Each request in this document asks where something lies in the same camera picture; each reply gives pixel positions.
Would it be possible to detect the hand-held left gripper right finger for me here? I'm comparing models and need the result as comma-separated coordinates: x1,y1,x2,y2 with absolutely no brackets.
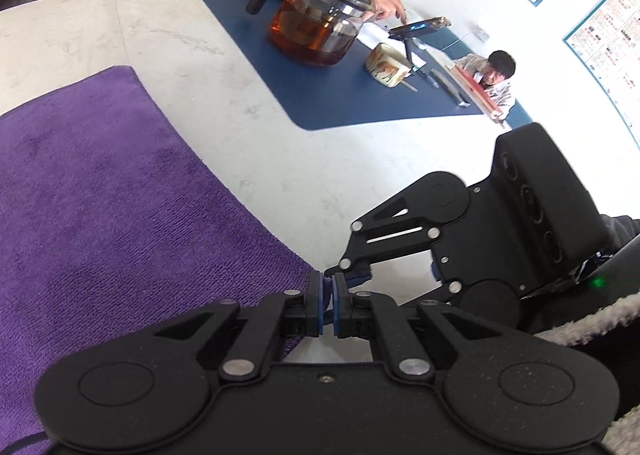
332,272,504,381

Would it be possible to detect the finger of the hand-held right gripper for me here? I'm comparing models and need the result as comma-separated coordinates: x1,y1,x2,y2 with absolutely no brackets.
397,280,466,310
324,172,442,287

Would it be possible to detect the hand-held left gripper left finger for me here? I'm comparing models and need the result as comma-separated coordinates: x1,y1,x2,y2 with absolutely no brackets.
152,271,325,382

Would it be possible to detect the ceramic painted cup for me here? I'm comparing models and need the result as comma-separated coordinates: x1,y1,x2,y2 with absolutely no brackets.
365,42,413,88

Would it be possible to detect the black smartphone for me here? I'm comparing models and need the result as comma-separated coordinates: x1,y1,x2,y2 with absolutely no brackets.
389,16,452,42

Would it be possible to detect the purple towel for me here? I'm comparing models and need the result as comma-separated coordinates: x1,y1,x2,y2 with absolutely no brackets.
0,65,325,436

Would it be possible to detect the blue desk mat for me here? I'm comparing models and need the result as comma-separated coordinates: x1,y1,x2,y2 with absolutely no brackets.
195,0,534,132

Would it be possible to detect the glass teapot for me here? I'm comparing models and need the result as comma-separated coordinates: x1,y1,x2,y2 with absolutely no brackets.
246,0,376,69

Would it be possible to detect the black phone stand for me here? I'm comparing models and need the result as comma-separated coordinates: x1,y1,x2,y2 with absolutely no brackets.
402,35,427,72

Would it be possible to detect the long red book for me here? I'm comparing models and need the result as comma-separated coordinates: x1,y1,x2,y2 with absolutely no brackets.
452,62,504,119

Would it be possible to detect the white fleece coat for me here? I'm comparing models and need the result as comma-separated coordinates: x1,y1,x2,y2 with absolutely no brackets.
535,291,640,352

